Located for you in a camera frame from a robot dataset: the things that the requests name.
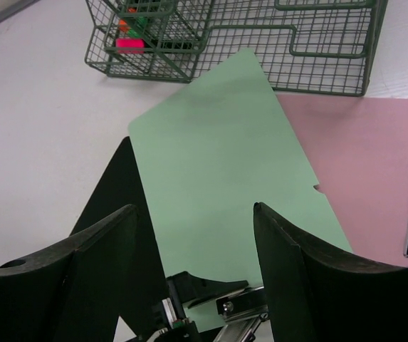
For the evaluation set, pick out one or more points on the black clipboard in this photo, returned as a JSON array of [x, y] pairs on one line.
[[120, 185]]

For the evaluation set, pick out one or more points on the pink clipboard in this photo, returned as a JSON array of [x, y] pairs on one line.
[[358, 148]]

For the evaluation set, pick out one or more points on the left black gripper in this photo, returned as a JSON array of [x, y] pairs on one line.
[[192, 295]]

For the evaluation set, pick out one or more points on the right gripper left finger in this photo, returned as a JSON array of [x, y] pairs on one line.
[[71, 290]]

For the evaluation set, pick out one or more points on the green wire mesh organizer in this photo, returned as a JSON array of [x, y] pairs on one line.
[[320, 47]]

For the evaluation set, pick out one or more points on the green clipboard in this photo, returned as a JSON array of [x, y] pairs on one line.
[[207, 154]]

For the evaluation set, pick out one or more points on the pink highlighter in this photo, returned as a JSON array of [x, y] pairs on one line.
[[138, 45]]

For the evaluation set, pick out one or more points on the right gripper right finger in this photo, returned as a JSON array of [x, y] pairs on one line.
[[316, 291]]

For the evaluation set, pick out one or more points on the green highlighter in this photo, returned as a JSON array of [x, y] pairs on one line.
[[139, 27]]

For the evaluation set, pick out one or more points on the orange highlighter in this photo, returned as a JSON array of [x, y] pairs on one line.
[[125, 28]]

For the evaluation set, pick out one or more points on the aluminium rail back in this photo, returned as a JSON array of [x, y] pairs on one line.
[[0, 16]]

